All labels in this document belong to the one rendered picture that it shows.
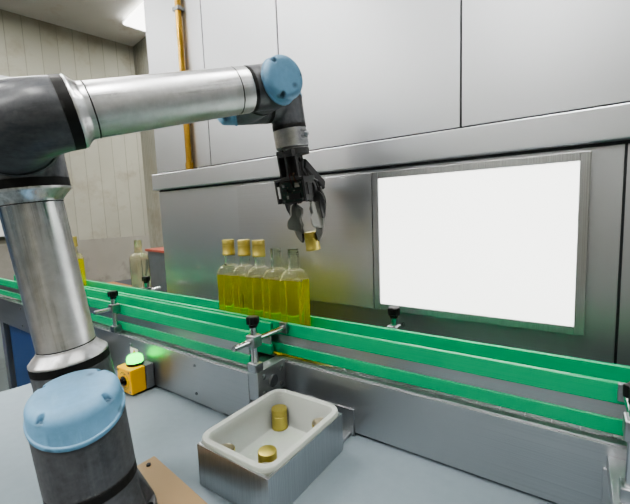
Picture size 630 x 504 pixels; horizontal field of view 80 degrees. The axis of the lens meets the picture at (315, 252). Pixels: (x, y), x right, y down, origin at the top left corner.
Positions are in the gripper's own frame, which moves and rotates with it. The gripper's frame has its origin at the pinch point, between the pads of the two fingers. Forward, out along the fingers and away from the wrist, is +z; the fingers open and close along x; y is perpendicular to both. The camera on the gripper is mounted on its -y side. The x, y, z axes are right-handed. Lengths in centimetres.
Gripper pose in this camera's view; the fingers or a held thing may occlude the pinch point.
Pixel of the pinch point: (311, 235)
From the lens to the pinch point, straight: 89.0
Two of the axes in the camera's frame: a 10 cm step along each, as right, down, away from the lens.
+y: -3.7, 2.1, -9.1
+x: 9.2, -0.9, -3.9
